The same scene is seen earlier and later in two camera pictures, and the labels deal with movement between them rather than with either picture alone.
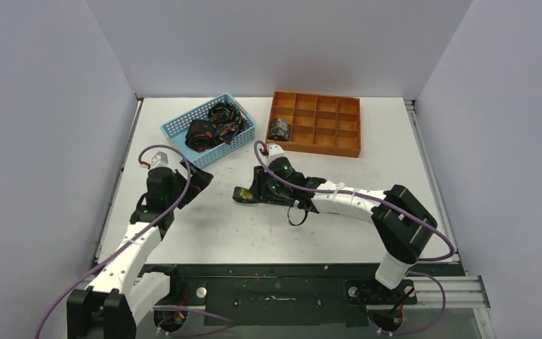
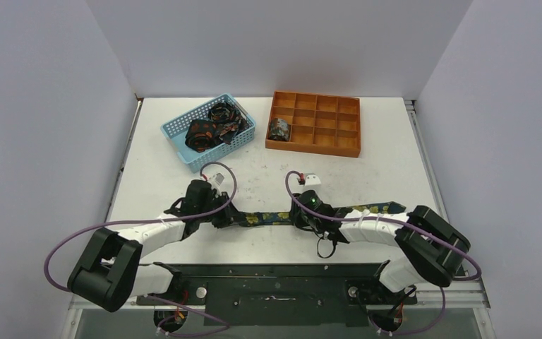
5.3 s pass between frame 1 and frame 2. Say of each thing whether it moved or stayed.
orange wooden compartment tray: stayed
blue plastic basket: stayed
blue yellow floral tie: moved
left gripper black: moved
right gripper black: moved
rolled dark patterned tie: stayed
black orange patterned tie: stayed
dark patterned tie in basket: stayed
